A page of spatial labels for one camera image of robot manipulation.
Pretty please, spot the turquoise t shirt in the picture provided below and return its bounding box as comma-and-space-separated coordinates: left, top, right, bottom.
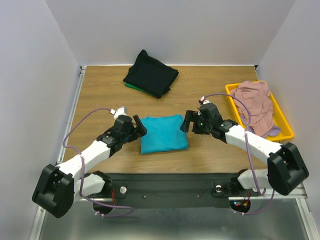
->
140, 114, 189, 154

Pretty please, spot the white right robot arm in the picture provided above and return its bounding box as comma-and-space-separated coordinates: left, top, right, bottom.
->
180, 101, 310, 196

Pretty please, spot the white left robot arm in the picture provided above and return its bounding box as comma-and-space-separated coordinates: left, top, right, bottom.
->
32, 114, 147, 218

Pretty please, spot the folded green t shirt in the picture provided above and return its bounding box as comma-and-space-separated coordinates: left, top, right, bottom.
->
124, 83, 149, 94

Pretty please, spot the pink t shirt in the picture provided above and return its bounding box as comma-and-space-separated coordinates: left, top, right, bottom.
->
230, 81, 275, 138

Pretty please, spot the folded black t shirt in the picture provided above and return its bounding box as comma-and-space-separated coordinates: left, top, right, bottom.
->
123, 49, 179, 99

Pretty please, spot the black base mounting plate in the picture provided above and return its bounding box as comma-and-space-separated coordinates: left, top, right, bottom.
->
90, 173, 247, 209

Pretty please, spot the lavender t shirt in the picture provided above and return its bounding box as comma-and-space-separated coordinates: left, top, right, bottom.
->
264, 125, 281, 138

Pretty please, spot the yellow plastic tray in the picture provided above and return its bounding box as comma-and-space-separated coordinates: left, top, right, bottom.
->
225, 81, 294, 142

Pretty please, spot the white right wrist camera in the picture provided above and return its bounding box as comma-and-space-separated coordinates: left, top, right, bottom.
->
198, 97, 211, 105

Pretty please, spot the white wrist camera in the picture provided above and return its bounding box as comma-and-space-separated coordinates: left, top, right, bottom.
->
109, 106, 127, 120
198, 97, 211, 105

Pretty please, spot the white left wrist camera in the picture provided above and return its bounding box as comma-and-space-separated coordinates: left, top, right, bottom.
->
109, 106, 127, 120

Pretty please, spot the aluminium left side rail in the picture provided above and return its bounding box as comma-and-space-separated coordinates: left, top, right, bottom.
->
55, 65, 87, 165

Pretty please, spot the aluminium front frame rail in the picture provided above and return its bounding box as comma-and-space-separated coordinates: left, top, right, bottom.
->
72, 184, 308, 203

